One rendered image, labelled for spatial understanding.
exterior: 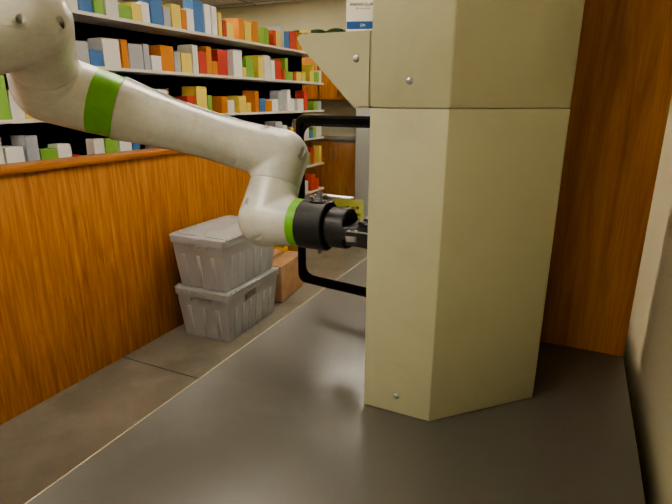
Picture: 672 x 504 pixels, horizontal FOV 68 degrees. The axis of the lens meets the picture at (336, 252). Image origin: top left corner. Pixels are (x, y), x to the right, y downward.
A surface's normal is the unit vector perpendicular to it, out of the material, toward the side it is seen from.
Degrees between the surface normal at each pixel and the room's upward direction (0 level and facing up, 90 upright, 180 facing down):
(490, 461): 0
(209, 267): 95
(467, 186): 90
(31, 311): 90
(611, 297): 90
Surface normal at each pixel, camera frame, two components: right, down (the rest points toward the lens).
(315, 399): 0.00, -0.96
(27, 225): 0.91, 0.13
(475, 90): 0.34, 0.27
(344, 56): -0.43, 0.26
